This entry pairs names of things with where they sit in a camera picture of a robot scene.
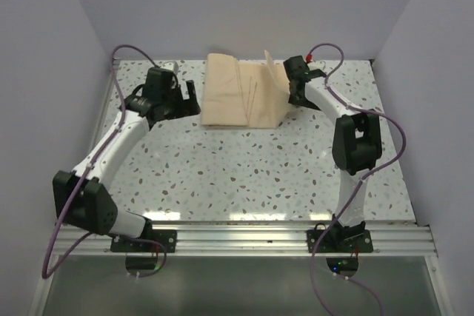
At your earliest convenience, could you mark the beige cloth wrap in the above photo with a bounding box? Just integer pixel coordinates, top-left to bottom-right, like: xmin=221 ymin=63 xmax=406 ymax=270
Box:
xmin=201 ymin=50 xmax=293 ymax=129

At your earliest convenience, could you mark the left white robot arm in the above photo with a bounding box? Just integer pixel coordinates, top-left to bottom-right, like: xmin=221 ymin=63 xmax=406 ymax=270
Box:
xmin=53 ymin=61 xmax=201 ymax=252

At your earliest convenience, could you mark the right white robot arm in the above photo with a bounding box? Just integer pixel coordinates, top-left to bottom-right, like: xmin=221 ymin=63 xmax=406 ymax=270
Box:
xmin=283 ymin=56 xmax=382 ymax=252

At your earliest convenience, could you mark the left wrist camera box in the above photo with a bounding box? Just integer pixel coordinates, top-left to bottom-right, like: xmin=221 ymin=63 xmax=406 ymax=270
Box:
xmin=161 ymin=61 xmax=179 ymax=73

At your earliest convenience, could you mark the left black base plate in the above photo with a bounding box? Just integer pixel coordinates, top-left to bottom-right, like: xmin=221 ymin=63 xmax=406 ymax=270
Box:
xmin=110 ymin=229 xmax=178 ymax=253

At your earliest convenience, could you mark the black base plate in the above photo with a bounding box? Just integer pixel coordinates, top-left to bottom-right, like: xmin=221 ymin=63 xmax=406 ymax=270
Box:
xmin=110 ymin=229 xmax=178 ymax=253
xmin=306 ymin=229 xmax=374 ymax=253

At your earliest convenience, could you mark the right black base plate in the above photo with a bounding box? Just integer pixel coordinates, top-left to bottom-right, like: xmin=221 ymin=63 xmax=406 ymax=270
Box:
xmin=306 ymin=229 xmax=374 ymax=253

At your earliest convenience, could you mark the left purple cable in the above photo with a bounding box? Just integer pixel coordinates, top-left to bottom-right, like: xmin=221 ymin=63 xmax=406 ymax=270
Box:
xmin=41 ymin=45 xmax=160 ymax=280

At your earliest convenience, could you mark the aluminium rail frame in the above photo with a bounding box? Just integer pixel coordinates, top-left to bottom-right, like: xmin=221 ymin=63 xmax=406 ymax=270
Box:
xmin=42 ymin=61 xmax=444 ymax=315

